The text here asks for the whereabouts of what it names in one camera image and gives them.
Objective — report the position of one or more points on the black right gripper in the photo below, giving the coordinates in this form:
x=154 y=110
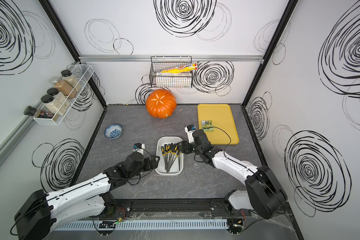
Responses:
x=184 y=147

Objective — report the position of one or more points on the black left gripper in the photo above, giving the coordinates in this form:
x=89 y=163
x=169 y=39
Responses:
x=155 y=164

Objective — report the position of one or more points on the white storage box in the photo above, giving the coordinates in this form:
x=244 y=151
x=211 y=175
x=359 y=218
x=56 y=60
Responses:
x=174 y=170

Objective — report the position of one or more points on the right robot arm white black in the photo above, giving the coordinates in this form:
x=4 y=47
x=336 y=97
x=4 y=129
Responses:
x=263 y=194

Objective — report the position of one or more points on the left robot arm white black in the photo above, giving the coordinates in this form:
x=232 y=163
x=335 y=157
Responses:
x=44 y=212

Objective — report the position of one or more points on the file tool in box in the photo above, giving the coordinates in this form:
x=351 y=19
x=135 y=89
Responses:
x=178 y=156
x=172 y=155
x=175 y=153

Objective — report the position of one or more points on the green snack packet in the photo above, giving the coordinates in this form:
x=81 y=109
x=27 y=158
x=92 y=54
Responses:
x=207 y=125

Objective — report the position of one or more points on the yellow plastic tray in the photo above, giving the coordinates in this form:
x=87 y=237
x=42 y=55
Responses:
x=225 y=131

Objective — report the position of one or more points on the blue patterned ceramic bowl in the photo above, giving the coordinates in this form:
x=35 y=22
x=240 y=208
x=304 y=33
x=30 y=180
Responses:
x=113 y=131

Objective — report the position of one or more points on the orange pumpkin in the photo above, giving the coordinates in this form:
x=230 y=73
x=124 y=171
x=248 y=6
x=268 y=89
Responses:
x=161 y=104

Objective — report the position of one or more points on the yellow snack package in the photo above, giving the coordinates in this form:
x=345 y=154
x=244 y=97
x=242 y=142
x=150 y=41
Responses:
x=181 y=69

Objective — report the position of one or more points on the spice jar pale powder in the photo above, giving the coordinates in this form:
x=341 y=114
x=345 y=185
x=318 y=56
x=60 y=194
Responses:
x=53 y=105

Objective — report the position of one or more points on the spice jar brown powder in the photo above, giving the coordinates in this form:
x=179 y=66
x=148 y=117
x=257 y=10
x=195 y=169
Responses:
x=66 y=89

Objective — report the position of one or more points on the spice jar white powder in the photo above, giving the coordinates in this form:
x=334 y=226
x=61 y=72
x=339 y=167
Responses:
x=59 y=96

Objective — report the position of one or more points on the spice jar beige powder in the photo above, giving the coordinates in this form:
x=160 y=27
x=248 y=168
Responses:
x=71 y=79

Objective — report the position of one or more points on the small dark sauce bottle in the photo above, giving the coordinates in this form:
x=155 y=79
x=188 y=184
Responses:
x=37 y=113

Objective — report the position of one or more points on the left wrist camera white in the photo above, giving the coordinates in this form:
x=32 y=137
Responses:
x=139 y=148

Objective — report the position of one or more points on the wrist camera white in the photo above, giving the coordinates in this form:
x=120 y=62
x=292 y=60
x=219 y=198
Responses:
x=139 y=148
x=190 y=129

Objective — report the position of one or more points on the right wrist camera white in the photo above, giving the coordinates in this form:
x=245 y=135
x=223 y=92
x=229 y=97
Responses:
x=190 y=129

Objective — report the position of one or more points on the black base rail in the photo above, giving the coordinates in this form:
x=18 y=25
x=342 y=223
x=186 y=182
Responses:
x=215 y=207

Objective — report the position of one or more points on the black wire wall basket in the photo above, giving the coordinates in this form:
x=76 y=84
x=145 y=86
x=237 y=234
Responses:
x=170 y=80

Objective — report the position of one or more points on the white slotted cable duct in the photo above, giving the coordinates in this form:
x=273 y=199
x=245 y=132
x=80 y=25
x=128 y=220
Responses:
x=201 y=224

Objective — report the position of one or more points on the clear acrylic wall shelf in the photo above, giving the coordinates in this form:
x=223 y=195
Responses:
x=68 y=100

